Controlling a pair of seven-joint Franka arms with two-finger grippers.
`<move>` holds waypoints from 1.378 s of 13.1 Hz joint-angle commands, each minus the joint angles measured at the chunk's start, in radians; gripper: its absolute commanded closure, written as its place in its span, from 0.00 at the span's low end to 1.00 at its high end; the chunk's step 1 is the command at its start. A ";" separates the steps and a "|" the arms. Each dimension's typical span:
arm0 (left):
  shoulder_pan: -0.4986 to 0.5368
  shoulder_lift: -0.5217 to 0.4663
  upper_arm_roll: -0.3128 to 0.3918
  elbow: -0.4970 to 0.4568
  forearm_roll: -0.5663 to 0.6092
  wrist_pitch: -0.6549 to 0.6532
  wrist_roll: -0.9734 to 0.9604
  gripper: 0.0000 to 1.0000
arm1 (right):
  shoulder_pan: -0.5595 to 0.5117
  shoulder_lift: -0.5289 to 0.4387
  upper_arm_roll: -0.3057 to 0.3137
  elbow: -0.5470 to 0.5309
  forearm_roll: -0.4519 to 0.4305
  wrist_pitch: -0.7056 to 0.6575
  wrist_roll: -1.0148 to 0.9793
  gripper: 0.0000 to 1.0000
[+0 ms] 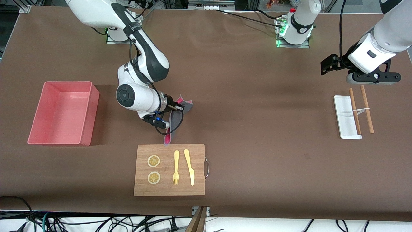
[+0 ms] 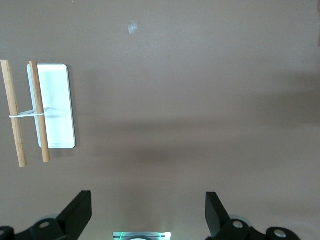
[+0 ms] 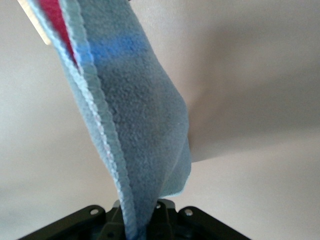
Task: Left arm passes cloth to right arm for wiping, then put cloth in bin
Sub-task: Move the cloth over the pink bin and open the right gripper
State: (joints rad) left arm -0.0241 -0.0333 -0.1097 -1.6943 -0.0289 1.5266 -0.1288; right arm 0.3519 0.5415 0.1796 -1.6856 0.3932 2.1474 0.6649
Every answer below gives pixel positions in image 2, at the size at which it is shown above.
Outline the white wire bracket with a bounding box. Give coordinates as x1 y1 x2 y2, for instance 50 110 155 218
9 106 46 118

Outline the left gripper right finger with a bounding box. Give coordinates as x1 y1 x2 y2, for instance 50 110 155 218
205 191 298 240

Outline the wooden rod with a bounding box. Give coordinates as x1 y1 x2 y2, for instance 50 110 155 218
28 60 51 163
0 59 28 168

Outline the white rack base tray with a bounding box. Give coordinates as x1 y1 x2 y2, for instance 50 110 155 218
26 63 77 149

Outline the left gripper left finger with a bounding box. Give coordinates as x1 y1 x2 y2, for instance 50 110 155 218
0 190 93 240

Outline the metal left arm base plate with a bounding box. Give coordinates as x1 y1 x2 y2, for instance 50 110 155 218
112 231 172 240

